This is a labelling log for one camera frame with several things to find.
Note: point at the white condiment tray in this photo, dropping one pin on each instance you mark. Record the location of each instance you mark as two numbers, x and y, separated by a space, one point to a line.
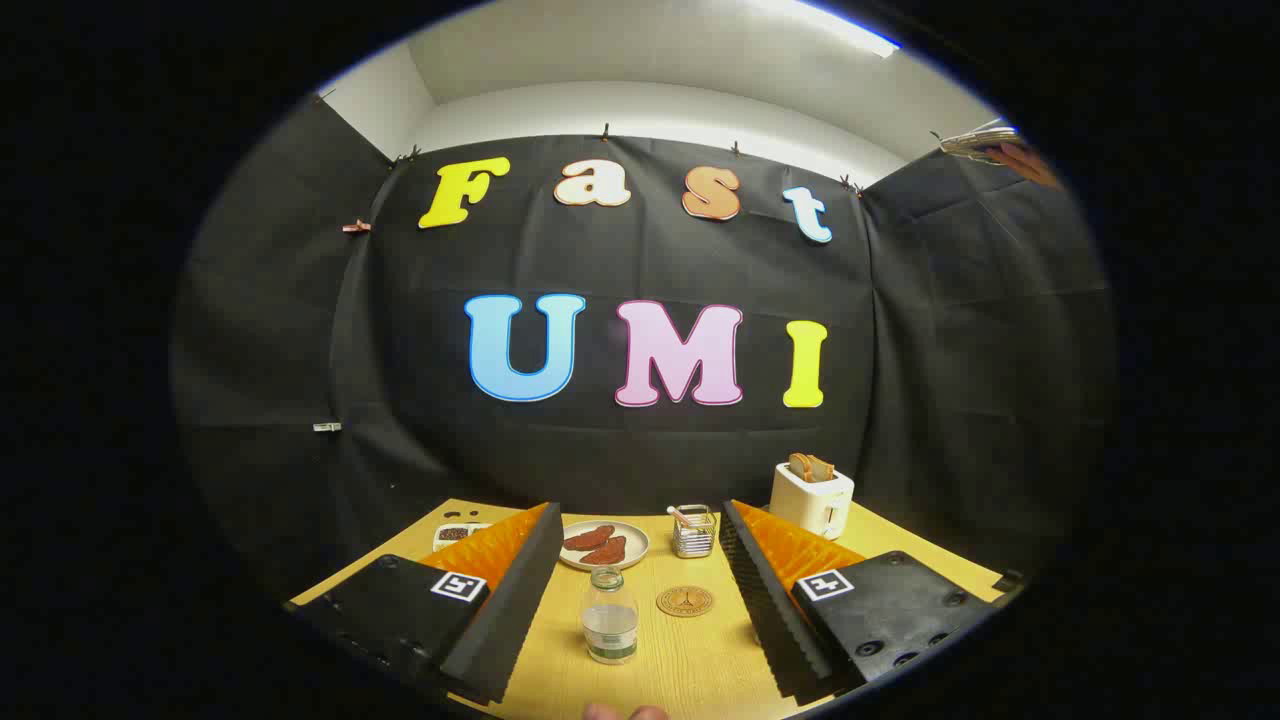
452 534

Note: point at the brown meat piece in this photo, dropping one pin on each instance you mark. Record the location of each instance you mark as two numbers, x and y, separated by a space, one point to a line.
588 538
605 551

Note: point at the white toaster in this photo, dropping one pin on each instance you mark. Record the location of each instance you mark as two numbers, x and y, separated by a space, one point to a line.
810 505

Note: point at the wooden table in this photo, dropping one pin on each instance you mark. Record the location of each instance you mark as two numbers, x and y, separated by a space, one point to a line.
690 660

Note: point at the black backdrop cloth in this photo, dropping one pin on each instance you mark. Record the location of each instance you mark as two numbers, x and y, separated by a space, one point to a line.
600 460

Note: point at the toast bread slice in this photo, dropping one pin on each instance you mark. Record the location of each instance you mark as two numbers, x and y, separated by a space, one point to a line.
822 468
799 466

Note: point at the folded papers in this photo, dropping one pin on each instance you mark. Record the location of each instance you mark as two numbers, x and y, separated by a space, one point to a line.
985 145

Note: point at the black table clamp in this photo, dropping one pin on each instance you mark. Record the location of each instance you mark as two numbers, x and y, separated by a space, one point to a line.
1010 580

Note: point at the ceiling light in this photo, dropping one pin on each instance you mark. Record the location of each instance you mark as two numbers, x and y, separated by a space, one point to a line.
840 25

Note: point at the striped paper straw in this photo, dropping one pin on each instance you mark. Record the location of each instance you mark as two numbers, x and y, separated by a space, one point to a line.
682 516

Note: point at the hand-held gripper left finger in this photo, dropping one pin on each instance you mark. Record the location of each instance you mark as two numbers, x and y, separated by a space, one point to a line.
510 610

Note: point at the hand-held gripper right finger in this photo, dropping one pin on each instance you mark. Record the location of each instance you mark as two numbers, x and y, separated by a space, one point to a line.
770 610

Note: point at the white round plate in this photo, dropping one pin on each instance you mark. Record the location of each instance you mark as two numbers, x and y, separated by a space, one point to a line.
635 540

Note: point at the clear plastic juice bottle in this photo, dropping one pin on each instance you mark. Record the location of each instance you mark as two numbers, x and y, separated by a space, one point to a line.
610 625

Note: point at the round wooden coaster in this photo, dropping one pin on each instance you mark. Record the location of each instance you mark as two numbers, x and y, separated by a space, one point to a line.
685 601

